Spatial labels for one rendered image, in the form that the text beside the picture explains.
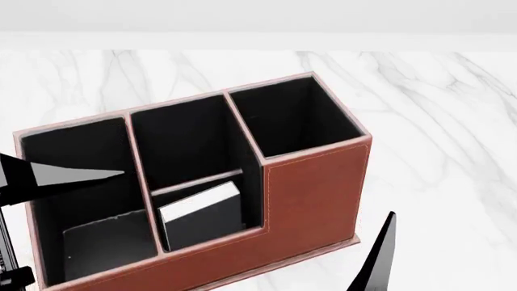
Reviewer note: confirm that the black box with white top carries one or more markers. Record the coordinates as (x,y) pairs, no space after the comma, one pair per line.
(202,218)

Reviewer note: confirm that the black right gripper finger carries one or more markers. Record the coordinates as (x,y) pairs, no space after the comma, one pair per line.
(377,266)

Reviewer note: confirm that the brown leather desk caddy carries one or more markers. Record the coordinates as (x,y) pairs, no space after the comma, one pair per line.
(315,194)

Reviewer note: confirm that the dark grey flat card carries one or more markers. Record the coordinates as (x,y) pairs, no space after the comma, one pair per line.
(105,245)

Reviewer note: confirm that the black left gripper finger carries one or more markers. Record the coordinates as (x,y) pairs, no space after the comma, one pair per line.
(60,179)

